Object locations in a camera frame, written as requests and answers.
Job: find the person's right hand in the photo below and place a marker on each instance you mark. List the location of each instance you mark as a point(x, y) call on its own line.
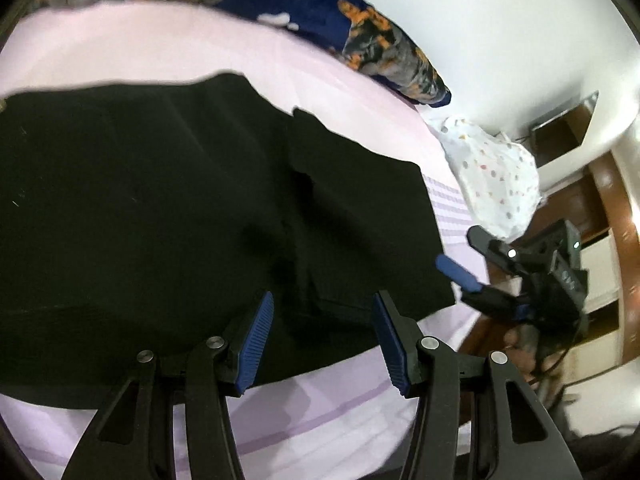
point(520, 352)

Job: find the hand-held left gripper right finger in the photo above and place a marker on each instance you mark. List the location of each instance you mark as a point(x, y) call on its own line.
point(390, 350)

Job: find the blue printed pillow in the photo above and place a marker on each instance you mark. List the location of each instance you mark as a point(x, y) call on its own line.
point(320, 15)

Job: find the pink striped bedsheet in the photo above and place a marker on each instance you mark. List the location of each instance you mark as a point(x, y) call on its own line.
point(310, 410)

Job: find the white dotted cloth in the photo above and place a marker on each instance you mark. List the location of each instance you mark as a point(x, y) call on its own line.
point(495, 180)

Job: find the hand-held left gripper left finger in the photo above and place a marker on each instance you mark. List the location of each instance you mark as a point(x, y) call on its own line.
point(255, 345)

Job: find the grey framed wall box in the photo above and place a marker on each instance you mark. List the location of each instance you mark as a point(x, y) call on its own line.
point(560, 135)

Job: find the black pants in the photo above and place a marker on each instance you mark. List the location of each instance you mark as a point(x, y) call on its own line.
point(150, 210)

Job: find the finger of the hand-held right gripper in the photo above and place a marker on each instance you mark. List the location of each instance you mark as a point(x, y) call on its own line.
point(457, 270)
point(482, 242)

